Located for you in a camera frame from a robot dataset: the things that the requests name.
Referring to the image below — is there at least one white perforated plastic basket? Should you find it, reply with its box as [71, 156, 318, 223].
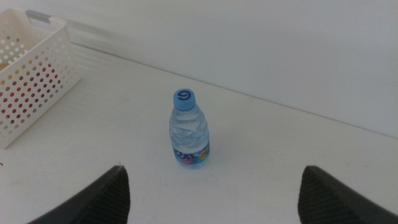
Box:
[0, 8, 82, 149]

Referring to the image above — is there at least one clear water bottle blue cap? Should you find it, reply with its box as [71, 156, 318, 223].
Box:
[169, 88, 211, 169]

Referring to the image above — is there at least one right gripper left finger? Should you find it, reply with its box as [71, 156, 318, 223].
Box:
[27, 164, 131, 224]

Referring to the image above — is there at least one red cola can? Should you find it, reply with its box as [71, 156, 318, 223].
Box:
[0, 63, 62, 121]

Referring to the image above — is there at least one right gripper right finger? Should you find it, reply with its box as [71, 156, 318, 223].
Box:
[297, 164, 398, 224]

